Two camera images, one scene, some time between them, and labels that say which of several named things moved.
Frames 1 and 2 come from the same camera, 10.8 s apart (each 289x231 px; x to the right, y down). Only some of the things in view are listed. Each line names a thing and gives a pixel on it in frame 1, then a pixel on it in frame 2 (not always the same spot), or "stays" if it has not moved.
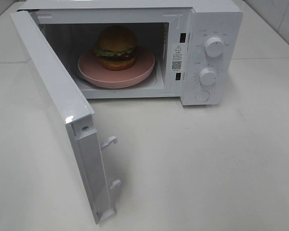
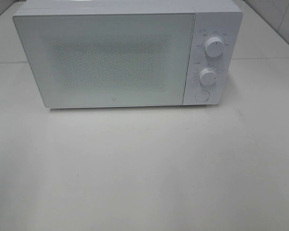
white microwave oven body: [190, 49] stays
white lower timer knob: [208, 77] stays
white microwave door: [73, 115] -> [100, 59]
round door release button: [202, 96] stays
